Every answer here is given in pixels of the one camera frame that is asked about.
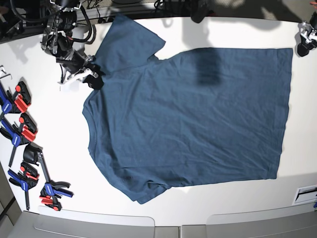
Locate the blue red clamp bottom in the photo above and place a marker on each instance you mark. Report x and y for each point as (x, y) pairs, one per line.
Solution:
(52, 191)

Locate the blue red clamp top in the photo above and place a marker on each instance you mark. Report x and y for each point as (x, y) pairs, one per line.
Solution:
(15, 103)

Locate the white label sticker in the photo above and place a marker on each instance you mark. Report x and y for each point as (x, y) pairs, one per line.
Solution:
(304, 195)

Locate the grey chair right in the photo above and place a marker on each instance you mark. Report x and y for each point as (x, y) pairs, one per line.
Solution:
(289, 222)

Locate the blue T-shirt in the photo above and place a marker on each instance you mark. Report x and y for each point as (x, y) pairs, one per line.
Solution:
(203, 116)

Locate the right side wrist camera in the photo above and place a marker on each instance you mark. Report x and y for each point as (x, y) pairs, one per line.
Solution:
(69, 87)

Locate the blue red clamp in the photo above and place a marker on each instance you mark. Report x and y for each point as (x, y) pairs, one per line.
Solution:
(52, 191)
(15, 103)
(24, 134)
(26, 179)

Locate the robot arm on right side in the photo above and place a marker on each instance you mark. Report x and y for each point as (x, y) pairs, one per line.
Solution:
(58, 42)

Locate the grey chair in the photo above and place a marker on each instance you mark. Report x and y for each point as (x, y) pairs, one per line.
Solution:
(289, 222)
(31, 225)

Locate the robot arm on left side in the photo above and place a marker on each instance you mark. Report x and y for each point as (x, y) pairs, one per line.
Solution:
(314, 15)

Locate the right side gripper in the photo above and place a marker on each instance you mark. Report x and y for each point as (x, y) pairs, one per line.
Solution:
(82, 69)

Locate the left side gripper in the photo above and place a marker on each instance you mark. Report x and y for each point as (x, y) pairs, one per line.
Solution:
(308, 38)

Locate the grey chair left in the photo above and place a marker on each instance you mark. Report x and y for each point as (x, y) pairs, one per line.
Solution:
(31, 225)

